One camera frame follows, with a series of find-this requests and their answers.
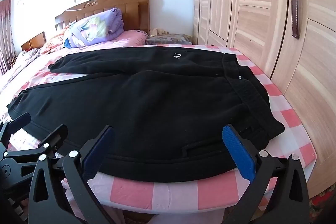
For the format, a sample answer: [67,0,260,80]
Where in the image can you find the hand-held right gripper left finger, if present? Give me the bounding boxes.
[28,125,114,224]

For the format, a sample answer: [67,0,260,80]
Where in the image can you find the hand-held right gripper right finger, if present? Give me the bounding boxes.
[222,124,311,224]

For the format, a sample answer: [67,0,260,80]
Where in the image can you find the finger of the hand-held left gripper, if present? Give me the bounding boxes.
[0,112,32,147]
[5,124,68,162]

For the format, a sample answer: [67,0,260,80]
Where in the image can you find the black pants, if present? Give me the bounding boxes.
[7,45,285,184]

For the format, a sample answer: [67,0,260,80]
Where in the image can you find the bed with pink checkered sheet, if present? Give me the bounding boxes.
[0,29,316,224]

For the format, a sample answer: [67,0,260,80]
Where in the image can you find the brown bedside cabinet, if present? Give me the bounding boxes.
[21,32,47,51]

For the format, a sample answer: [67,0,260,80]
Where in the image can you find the orange floral pillow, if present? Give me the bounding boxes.
[41,26,72,54]

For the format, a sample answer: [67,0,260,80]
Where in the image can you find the patterned red curtain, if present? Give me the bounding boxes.
[0,0,17,75]

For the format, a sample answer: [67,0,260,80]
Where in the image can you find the folded purple floral quilt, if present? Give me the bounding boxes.
[64,8,125,49]

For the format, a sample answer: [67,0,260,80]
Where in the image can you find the pink pillow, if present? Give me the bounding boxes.
[104,29,148,48]

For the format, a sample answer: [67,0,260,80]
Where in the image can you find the stool with patterned cover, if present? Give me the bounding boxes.
[145,33,194,45]

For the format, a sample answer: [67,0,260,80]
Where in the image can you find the light wooden wardrobe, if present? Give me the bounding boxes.
[193,0,336,199]

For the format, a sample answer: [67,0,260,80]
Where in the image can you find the wooden headboard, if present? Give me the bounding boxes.
[55,0,150,33]

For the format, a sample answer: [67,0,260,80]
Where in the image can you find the brown wardrobe handle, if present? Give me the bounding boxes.
[291,0,301,39]

